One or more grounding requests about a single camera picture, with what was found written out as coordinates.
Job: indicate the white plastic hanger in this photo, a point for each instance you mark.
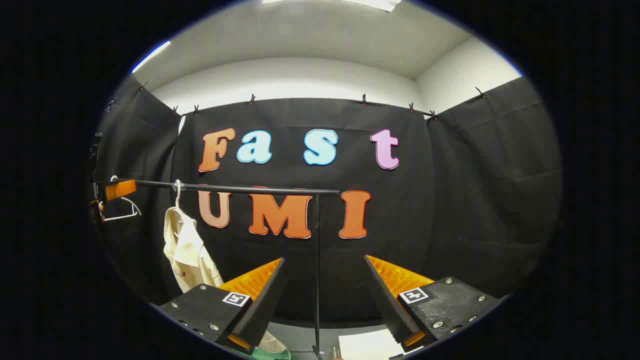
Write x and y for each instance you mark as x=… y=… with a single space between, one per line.
x=177 y=197
x=131 y=204

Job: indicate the green laundry hamper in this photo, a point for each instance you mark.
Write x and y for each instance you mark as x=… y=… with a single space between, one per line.
x=265 y=355

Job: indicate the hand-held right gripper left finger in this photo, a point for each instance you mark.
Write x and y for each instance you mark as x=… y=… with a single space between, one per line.
x=265 y=300

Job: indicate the white paper sheet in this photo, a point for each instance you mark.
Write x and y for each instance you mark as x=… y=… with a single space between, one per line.
x=367 y=345

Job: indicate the cream shirt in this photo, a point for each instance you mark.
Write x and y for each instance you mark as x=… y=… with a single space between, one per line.
x=192 y=255

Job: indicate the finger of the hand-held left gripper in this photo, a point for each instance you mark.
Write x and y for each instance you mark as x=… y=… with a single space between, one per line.
x=120 y=190

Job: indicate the black clothes rack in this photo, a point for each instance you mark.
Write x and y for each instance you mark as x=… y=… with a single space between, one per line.
x=317 y=250

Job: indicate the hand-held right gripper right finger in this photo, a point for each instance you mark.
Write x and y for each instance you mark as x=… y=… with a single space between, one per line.
x=387 y=300

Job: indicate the black backdrop cloth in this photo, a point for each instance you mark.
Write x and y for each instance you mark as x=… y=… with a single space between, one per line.
x=450 y=200

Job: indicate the ceiling light panel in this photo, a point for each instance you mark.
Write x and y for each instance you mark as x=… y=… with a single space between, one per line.
x=151 y=56
x=370 y=3

